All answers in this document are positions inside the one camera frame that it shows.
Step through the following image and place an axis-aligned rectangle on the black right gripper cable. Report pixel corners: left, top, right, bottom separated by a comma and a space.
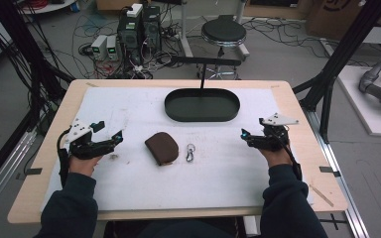
277, 134, 304, 182

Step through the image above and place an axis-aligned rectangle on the cardboard box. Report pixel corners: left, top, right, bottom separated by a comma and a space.
305, 0, 365, 33

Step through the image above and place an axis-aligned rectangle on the black computer tower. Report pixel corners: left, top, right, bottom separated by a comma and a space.
116, 13, 144, 65
141, 5, 163, 55

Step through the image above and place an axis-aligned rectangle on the black frame strut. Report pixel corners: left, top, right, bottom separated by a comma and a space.
292, 0, 381, 144
0, 0, 75, 196

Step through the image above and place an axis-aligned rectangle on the tangle of floor cables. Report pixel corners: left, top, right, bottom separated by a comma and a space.
33, 6, 187, 80

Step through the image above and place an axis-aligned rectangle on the black tray stand with bar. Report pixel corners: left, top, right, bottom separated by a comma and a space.
164, 56, 243, 123

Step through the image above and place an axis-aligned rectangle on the white box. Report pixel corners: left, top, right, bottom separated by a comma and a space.
126, 2, 144, 19

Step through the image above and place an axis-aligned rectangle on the brown pouch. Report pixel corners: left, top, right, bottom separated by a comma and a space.
144, 131, 181, 167

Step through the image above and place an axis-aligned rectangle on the black tape strip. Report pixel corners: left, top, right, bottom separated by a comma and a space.
318, 166, 342, 179
15, 167, 44, 181

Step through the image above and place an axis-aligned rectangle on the white table mat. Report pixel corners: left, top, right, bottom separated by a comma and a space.
39, 85, 315, 213

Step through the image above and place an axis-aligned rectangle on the white table leg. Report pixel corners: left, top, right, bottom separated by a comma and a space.
178, 0, 194, 60

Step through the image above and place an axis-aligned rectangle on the person's left hand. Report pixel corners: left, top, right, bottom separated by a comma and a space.
67, 154, 104, 179

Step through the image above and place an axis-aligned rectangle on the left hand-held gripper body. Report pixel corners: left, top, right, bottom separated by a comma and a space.
63, 118, 111, 161

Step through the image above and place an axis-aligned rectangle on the white board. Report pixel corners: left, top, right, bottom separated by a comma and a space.
336, 64, 381, 139

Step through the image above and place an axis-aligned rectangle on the silver carabiner key ring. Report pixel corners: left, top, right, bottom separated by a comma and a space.
185, 143, 196, 164

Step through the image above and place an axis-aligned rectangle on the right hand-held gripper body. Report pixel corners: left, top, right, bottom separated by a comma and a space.
258, 112, 300, 153

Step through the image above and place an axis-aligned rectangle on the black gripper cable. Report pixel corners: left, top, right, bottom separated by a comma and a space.
277, 134, 304, 182
56, 128, 72, 188

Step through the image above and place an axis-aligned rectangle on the person's right hand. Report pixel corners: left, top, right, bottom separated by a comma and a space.
258, 146, 294, 169

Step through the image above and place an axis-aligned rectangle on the grey power supply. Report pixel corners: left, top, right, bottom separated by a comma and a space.
90, 34, 109, 61
106, 35, 120, 61

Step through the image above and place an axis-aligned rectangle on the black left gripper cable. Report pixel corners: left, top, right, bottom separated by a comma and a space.
56, 128, 72, 188

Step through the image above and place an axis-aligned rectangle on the black round stool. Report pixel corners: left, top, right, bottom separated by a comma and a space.
199, 14, 248, 80

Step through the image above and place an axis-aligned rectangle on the aluminium rail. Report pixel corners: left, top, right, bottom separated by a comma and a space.
0, 129, 38, 221
304, 108, 372, 238

